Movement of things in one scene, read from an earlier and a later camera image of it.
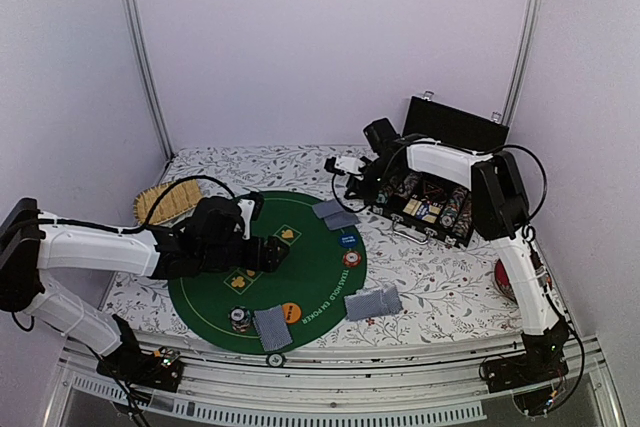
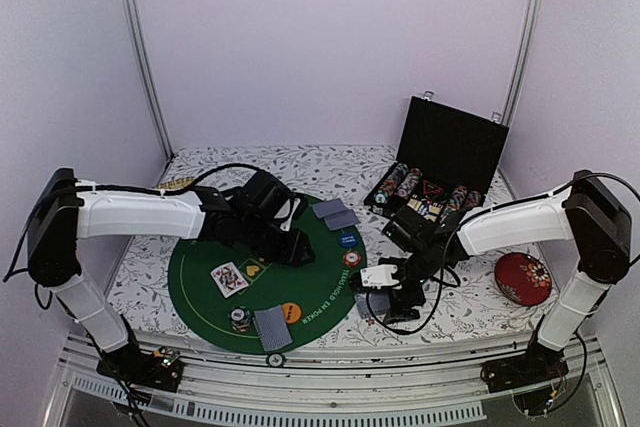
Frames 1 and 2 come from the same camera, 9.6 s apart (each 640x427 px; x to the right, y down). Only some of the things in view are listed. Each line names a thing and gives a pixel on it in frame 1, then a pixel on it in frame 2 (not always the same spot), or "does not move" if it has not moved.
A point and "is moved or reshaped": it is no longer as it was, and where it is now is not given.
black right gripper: (364, 192) → (397, 312)
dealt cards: (334, 215) does not move
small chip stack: (351, 258) does not move
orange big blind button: (291, 311) does not move
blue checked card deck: (371, 303) is moved or reshaped
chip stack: (240, 317) does not move
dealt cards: (272, 327) does not move
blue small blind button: (348, 240) does not move
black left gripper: (270, 261) → (294, 253)
